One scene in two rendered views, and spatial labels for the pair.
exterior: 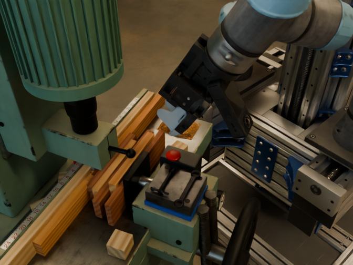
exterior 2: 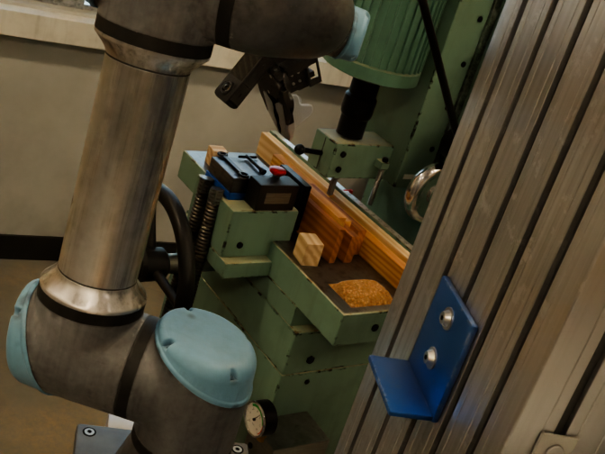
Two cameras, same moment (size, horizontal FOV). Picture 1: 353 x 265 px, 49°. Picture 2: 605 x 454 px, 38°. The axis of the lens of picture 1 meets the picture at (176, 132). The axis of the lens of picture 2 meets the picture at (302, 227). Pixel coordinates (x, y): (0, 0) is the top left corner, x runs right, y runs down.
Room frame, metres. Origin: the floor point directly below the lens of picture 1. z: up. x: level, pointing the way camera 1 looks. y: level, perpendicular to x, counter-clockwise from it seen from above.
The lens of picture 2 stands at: (1.24, -1.23, 1.57)
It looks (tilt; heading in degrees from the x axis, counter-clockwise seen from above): 24 degrees down; 116
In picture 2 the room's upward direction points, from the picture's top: 18 degrees clockwise
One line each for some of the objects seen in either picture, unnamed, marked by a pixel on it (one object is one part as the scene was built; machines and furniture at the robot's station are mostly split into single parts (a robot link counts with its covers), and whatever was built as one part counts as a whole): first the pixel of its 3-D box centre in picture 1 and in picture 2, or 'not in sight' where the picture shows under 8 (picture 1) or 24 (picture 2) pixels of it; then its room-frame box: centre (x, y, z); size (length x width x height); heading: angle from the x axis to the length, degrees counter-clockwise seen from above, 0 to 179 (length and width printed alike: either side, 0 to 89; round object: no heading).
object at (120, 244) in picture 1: (120, 244); not in sight; (0.42, 0.11, 0.92); 0.04 x 0.04 x 0.03; 69
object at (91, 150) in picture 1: (81, 140); (350, 158); (0.59, 0.20, 1.03); 0.14 x 0.07 x 0.09; 66
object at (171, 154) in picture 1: (173, 155); (277, 170); (0.56, 0.01, 1.02); 0.03 x 0.03 x 0.01
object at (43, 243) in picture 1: (119, 149); (355, 234); (0.68, 0.14, 0.92); 0.60 x 0.02 x 0.04; 156
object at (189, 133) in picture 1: (178, 124); (365, 289); (0.78, -0.01, 0.91); 0.10 x 0.07 x 0.02; 66
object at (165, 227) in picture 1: (176, 204); (241, 214); (0.52, 0.00, 0.91); 0.15 x 0.14 x 0.09; 156
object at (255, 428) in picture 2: (216, 201); (261, 422); (0.73, -0.12, 0.65); 0.06 x 0.04 x 0.08; 156
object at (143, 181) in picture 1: (149, 183); (275, 196); (0.54, 0.06, 0.95); 0.09 x 0.07 x 0.09; 156
